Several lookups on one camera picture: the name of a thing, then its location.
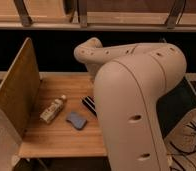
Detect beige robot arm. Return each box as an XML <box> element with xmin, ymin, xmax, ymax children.
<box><xmin>74</xmin><ymin>38</ymin><xmax>187</xmax><ymax>171</ymax></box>

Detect black striped object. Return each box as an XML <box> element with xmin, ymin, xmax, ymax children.
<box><xmin>82</xmin><ymin>96</ymin><xmax>97</xmax><ymax>115</ymax></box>

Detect blue sponge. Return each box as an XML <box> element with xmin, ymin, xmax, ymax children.
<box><xmin>66</xmin><ymin>112</ymin><xmax>87</xmax><ymax>130</ymax></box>

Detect white plastic bottle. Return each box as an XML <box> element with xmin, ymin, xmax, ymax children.
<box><xmin>40</xmin><ymin>95</ymin><xmax>67</xmax><ymax>124</ymax></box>

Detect left wooden side panel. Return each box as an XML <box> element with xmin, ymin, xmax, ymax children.
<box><xmin>0</xmin><ymin>37</ymin><xmax>42</xmax><ymax>145</ymax></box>

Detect right dark side panel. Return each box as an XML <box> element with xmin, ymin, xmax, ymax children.
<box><xmin>156</xmin><ymin>78</ymin><xmax>196</xmax><ymax>137</ymax></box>

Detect wooden shelf with brackets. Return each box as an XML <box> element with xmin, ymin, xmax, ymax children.
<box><xmin>0</xmin><ymin>0</ymin><xmax>196</xmax><ymax>32</ymax></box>

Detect black cables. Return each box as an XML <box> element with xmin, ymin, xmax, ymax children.
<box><xmin>169</xmin><ymin>111</ymin><xmax>196</xmax><ymax>171</ymax></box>

